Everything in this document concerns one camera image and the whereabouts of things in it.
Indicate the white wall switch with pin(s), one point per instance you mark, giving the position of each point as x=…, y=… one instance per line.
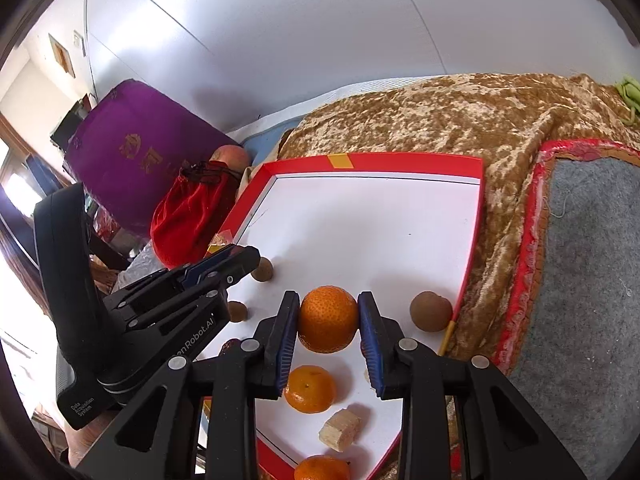
x=77, y=40

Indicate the yellow snack wrapper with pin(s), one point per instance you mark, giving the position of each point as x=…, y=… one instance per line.
x=220, y=242

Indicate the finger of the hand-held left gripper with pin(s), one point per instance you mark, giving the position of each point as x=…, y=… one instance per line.
x=240, y=265
x=150, y=282

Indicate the light blue bed sheet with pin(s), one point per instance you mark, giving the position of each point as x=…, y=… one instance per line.
x=270, y=135

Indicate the person's left forearm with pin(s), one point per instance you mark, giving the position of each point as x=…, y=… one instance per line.
x=85, y=440

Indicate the grey mat with red trim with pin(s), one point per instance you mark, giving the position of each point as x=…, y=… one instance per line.
x=590, y=260

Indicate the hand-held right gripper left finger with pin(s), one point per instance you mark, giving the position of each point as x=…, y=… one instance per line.
x=289, y=350

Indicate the blocky sugarcane piece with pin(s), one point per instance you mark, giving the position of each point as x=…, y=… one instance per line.
x=341, y=428

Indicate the brown longan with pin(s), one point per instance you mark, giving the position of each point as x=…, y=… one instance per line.
x=430, y=311
x=236, y=311
x=262, y=269

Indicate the orange mandarin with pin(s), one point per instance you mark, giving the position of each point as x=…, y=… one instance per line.
x=328, y=318
x=309, y=388
x=320, y=469

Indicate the purple bag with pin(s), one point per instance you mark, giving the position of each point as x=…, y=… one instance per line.
x=135, y=150

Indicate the framed wall picture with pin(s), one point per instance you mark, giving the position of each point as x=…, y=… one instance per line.
x=62, y=55

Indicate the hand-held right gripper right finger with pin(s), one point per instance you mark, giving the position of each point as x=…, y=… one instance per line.
x=370, y=355

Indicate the red apple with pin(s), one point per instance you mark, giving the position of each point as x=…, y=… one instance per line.
x=231, y=156

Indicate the red and white box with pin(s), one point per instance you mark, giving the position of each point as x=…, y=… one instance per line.
x=375, y=230

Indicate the black monitor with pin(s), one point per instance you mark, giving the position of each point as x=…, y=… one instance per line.
x=65, y=130

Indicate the golden velvet blanket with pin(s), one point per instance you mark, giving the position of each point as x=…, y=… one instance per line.
x=425, y=120

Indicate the clear plastic bag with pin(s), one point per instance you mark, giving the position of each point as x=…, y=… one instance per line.
x=140, y=260

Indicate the green leafy vegetable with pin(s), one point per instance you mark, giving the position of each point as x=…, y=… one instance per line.
x=631, y=95

